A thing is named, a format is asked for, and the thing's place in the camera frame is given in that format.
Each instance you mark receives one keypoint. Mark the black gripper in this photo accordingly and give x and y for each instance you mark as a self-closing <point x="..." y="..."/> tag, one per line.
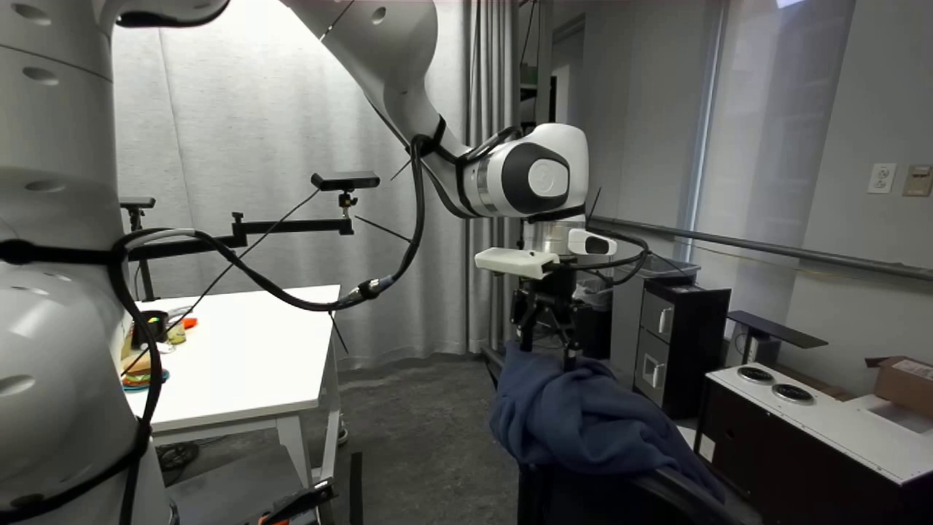
<point x="553" y="293"/>

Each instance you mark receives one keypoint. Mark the blue jersey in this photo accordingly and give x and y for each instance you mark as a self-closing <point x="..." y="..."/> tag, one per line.
<point x="585" y="417"/>

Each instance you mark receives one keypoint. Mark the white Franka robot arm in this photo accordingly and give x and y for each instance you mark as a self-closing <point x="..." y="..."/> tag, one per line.
<point x="60" y="389"/>

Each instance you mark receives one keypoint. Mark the black mesh guest chair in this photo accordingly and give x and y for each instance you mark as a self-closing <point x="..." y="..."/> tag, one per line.
<point x="630" y="500"/>

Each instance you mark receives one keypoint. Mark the black filing cabinet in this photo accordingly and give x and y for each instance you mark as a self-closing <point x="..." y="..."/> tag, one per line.
<point x="681" y="338"/>

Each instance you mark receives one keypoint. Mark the black slanted shelf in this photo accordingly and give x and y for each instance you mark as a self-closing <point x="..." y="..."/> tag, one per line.
<point x="776" y="332"/>

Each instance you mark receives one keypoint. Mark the metal shelving rack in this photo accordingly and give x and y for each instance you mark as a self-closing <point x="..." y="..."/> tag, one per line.
<point x="532" y="68"/>

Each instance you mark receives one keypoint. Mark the white counter top cabinet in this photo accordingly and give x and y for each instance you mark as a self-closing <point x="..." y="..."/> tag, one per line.
<point x="827" y="425"/>

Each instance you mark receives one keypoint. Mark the white table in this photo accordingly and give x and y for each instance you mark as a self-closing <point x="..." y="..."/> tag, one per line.
<point x="252" y="360"/>

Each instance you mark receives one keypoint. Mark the small orange object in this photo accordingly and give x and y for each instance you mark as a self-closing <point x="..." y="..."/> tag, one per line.
<point x="191" y="322"/>

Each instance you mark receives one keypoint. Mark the cardboard box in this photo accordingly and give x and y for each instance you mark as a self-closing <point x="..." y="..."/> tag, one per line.
<point x="908" y="382"/>

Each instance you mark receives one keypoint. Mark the pale green toy item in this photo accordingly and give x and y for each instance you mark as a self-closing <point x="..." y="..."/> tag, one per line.
<point x="175" y="335"/>

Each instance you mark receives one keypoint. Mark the grey curtain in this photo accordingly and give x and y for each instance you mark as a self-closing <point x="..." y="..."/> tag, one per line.
<point x="242" y="116"/>

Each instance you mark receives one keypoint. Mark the plate with toy food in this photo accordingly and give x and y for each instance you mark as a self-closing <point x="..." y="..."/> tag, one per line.
<point x="142" y="367"/>

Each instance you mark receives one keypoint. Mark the black tripod stand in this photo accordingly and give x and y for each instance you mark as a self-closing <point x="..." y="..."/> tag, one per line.
<point x="139" y="243"/>

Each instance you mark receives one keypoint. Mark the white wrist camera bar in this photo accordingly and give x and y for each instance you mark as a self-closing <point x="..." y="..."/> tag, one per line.
<point x="510" y="264"/>

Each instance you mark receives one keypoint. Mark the black wall rail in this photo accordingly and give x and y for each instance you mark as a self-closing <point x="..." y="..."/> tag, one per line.
<point x="776" y="249"/>

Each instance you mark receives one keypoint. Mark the black camera on boom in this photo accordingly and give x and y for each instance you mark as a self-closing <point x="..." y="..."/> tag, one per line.
<point x="344" y="182"/>

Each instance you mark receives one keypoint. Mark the beige wall plate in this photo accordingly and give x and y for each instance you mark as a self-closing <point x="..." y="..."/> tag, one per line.
<point x="919" y="182"/>

